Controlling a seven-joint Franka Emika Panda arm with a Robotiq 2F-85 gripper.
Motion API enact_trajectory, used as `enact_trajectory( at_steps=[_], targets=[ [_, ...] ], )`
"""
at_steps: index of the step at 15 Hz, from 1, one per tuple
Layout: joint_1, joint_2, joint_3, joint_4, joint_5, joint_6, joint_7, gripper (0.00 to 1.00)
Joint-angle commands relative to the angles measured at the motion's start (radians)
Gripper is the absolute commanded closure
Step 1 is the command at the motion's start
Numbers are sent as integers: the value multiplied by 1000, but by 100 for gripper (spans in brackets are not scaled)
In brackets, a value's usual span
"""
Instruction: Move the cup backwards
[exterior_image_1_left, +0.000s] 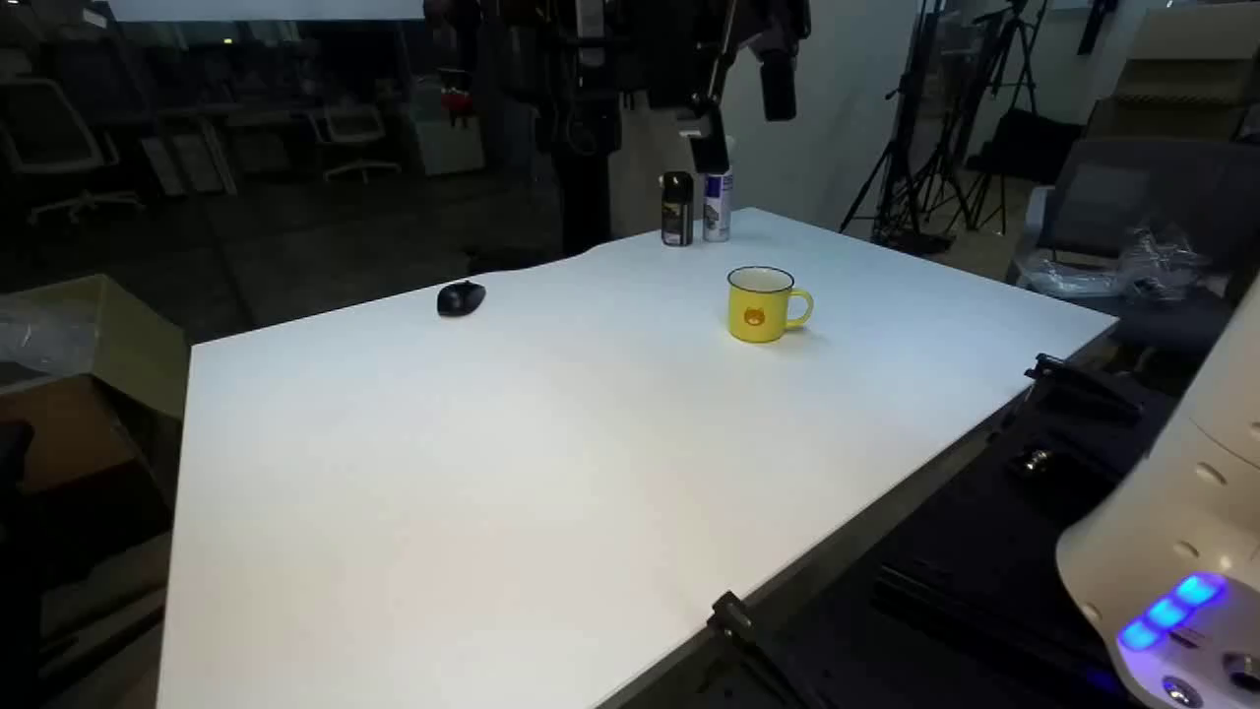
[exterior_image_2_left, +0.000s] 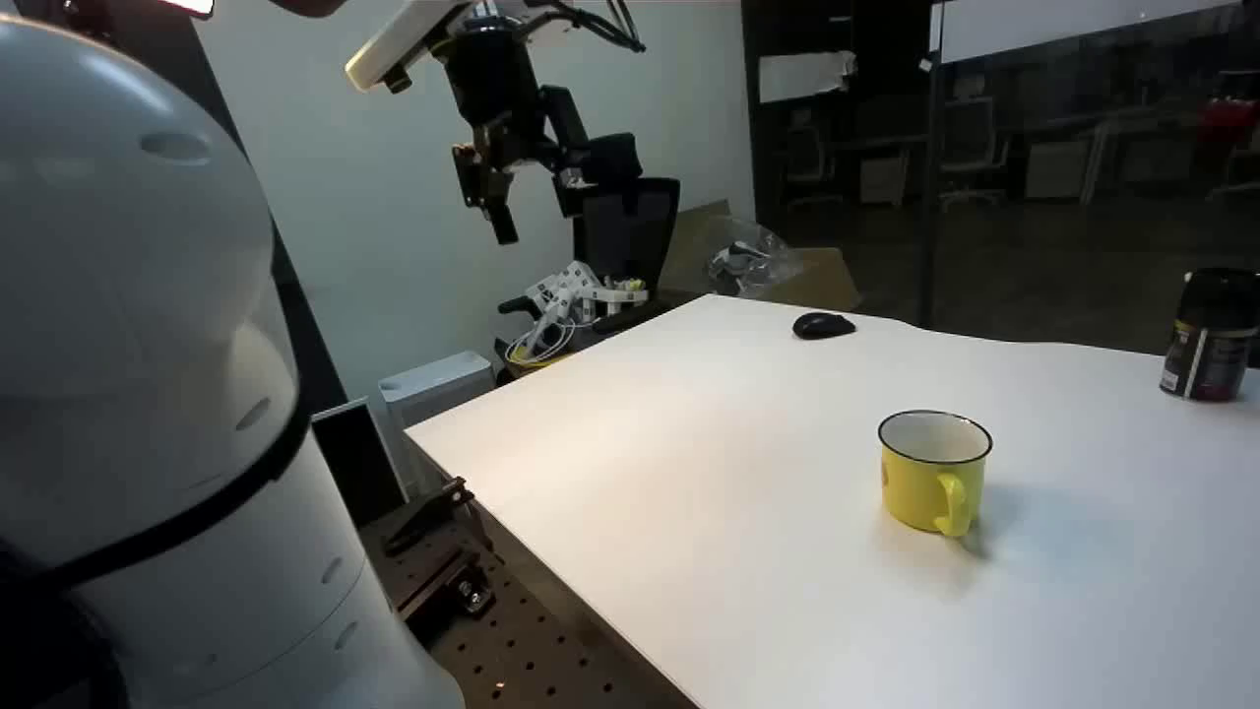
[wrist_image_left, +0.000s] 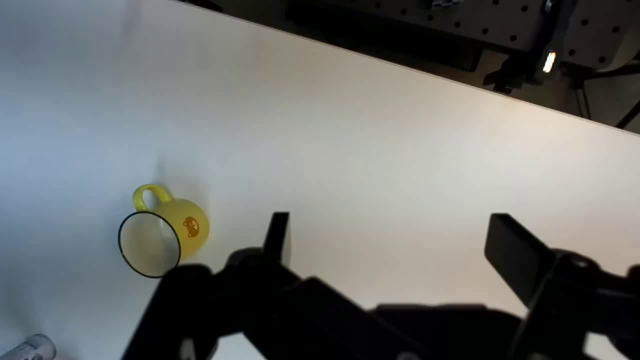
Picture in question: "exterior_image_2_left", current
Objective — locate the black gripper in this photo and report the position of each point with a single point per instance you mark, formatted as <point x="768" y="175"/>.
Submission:
<point x="495" y="85"/>

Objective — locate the yellow enamel cup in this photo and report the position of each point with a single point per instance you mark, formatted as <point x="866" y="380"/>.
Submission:
<point x="931" y="477"/>

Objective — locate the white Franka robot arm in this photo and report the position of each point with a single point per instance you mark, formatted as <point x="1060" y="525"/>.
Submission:
<point x="143" y="395"/>

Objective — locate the white patterned toy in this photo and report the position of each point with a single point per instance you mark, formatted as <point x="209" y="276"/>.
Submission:
<point x="571" y="306"/>

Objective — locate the black office chair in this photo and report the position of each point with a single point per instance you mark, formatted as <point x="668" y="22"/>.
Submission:
<point x="630" y="239"/>

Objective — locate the white rectangular box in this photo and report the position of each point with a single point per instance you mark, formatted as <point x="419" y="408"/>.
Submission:
<point x="434" y="382"/>

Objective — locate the clear plastic bag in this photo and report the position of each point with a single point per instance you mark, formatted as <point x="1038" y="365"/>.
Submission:
<point x="749" y="261"/>

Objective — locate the brown cardboard box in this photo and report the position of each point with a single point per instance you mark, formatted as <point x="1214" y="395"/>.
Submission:
<point x="819" y="276"/>

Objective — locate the black computer mouse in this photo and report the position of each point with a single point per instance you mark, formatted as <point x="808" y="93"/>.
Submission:
<point x="823" y="323"/>

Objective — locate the white board panel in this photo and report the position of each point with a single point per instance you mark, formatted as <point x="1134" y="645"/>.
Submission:
<point x="1050" y="24"/>

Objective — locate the dark metal can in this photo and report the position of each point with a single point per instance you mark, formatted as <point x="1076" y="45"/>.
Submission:
<point x="1209" y="335"/>

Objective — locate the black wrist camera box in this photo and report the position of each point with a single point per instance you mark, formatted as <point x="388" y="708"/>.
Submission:
<point x="596" y="162"/>

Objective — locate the beige wrist mount plate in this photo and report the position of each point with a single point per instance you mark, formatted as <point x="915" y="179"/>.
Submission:
<point x="400" y="45"/>

